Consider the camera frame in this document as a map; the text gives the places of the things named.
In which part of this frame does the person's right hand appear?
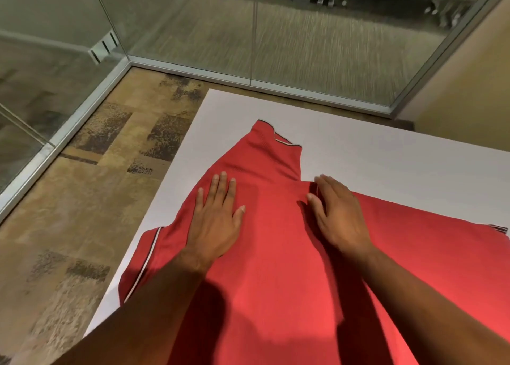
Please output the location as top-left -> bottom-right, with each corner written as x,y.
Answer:
306,174 -> 375,258

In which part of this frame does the person's left forearm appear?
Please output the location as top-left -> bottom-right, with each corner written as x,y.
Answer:
51,246 -> 212,365

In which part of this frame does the metal glass door hinge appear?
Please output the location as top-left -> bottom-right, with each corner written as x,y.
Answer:
88,30 -> 120,65

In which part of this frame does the red shirt with striped trim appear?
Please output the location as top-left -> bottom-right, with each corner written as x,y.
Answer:
118,119 -> 510,365

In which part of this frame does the aluminium partition frame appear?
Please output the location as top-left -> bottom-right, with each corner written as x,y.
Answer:
0,0 -> 510,223

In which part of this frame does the person's left hand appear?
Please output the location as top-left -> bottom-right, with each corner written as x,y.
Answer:
185,171 -> 246,274

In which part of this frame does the glass door panel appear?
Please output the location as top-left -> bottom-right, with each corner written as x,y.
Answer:
0,0 -> 129,194

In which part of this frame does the glass partition panel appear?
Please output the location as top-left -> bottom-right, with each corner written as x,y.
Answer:
251,0 -> 499,107
90,0 -> 256,79

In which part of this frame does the person's right forearm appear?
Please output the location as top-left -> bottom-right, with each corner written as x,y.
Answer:
351,242 -> 510,365

